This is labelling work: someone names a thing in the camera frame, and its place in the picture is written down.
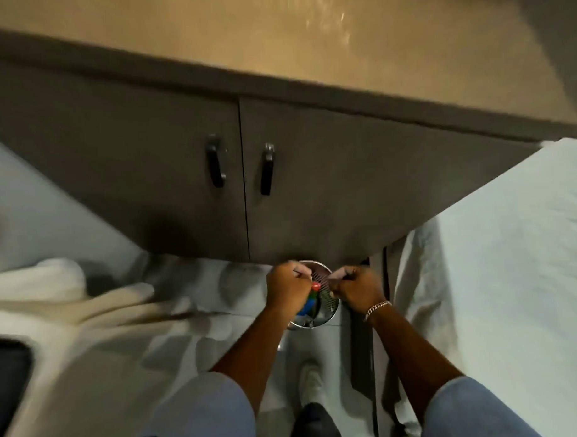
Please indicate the person's right hand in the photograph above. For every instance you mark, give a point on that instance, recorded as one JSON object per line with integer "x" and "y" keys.
{"x": 362, "y": 289}

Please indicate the light blue shirt sleeve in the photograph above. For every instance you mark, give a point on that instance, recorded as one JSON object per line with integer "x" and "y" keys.
{"x": 475, "y": 414}
{"x": 201, "y": 417}

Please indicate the black cushion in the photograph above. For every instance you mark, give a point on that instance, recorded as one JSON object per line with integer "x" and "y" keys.
{"x": 8, "y": 386}

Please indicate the white bed sheet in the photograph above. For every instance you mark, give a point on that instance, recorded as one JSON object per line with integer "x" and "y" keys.
{"x": 508, "y": 288}
{"x": 187, "y": 285}

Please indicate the black trouser leg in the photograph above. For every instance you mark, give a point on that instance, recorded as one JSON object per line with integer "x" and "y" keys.
{"x": 317, "y": 427}

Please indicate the person's left forearm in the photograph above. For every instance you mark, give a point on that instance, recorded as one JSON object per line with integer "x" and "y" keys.
{"x": 248, "y": 354}

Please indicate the grey cabinet door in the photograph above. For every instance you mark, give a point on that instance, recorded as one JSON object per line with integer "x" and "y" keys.
{"x": 363, "y": 190}
{"x": 126, "y": 174}

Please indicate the round metal trash bin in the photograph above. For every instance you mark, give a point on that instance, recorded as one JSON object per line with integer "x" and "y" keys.
{"x": 326, "y": 320}

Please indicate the grey cabinet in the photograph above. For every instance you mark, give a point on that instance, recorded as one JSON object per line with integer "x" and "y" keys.
{"x": 344, "y": 185}

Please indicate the person's left hand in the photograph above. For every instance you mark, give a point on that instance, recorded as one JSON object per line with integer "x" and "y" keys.
{"x": 284, "y": 289}

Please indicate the person's left fingers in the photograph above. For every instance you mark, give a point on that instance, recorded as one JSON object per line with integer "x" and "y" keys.
{"x": 304, "y": 277}

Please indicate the colourful packet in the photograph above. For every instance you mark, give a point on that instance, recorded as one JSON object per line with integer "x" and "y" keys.
{"x": 311, "y": 304}

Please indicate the person's right forearm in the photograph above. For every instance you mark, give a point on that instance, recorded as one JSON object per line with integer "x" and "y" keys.
{"x": 409, "y": 358}

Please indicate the white shoe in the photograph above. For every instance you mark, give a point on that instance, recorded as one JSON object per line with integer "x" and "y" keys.
{"x": 311, "y": 382}

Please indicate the cream blanket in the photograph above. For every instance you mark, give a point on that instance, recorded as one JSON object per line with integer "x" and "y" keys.
{"x": 84, "y": 317}

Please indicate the person's right fingers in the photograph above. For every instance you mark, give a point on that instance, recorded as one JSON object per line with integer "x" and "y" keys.
{"x": 340, "y": 284}

